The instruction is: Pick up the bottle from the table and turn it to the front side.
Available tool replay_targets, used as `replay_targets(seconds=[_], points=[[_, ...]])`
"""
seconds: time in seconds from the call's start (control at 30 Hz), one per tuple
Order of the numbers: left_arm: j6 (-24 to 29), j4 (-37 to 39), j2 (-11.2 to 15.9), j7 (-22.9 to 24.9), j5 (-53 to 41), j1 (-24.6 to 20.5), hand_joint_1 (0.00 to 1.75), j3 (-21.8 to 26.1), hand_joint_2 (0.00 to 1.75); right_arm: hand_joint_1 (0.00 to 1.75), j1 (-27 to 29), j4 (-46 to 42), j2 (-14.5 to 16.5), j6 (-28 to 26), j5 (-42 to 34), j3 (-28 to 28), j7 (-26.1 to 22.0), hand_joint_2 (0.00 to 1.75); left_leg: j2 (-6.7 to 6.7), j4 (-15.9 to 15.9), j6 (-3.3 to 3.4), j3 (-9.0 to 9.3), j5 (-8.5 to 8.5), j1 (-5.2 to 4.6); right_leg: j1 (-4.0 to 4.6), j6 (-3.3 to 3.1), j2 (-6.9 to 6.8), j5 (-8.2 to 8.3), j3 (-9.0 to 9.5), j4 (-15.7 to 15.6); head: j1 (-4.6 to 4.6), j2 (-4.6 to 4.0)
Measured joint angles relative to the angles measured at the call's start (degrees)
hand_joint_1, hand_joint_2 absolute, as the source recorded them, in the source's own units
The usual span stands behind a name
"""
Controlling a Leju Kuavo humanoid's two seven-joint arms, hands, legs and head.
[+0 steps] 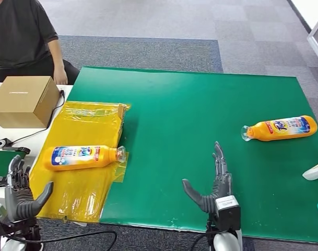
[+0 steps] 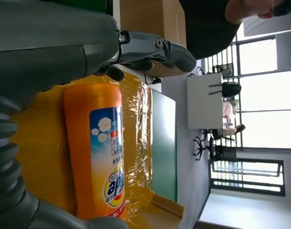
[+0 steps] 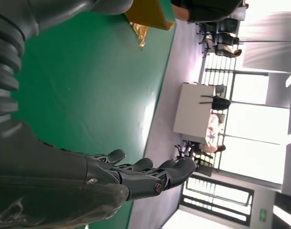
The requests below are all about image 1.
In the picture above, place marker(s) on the person's left hand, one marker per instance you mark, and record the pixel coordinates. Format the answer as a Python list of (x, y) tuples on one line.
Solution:
[(59, 75)]

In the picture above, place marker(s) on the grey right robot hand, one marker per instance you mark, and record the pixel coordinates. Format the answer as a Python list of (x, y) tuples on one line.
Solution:
[(218, 185)]

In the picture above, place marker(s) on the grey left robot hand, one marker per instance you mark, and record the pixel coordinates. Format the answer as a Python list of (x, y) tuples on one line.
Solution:
[(20, 201)]

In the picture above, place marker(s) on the orange detergent bottle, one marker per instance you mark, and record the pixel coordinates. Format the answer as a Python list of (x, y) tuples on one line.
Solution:
[(261, 131), (77, 157)]

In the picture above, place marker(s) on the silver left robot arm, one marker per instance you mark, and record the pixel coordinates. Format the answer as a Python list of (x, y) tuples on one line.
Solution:
[(17, 237)]

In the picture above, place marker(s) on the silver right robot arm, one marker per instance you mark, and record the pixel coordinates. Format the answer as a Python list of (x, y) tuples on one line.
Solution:
[(225, 242)]

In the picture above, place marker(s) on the person's left forearm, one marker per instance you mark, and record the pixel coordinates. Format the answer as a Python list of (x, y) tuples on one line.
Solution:
[(56, 53)]

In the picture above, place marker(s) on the orange detergent bottle, blue label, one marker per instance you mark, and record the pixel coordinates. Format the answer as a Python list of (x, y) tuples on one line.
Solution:
[(261, 131)]

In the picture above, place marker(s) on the brown cardboard box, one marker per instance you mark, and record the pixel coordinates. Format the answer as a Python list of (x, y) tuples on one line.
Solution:
[(20, 104)]

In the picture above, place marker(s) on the yellow tape-wrapped flat box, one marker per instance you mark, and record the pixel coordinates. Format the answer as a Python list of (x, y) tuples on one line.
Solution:
[(83, 128)]

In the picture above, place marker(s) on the small black adapter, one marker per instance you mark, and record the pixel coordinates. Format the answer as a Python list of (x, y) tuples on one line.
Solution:
[(1, 142)]

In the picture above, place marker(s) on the person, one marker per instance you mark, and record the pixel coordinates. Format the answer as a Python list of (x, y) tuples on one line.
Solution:
[(17, 34)]

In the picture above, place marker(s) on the green table mat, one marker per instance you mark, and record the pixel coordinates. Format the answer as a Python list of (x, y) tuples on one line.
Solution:
[(187, 111)]

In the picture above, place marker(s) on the white plastic object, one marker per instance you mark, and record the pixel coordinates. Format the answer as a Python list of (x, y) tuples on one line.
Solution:
[(315, 171)]

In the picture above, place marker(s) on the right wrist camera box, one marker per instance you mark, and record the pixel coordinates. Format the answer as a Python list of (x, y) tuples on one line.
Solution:
[(227, 213)]

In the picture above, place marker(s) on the green tray with black frame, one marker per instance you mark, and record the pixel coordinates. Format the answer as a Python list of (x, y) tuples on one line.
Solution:
[(2, 162)]

